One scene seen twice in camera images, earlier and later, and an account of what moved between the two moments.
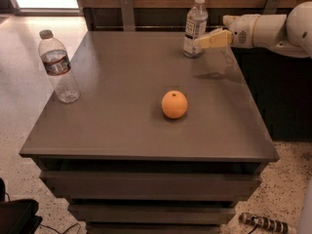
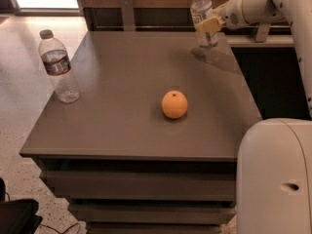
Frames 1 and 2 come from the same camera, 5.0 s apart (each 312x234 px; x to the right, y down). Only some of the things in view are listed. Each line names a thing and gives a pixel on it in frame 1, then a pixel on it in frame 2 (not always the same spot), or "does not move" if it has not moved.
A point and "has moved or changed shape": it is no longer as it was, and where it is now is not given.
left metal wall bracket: (128, 16) does not move
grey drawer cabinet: (158, 142) does not move
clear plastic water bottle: (57, 65) does not move
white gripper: (242, 30) -> (231, 17)
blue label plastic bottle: (196, 26) has moved or changed shape
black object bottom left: (18, 215) does not move
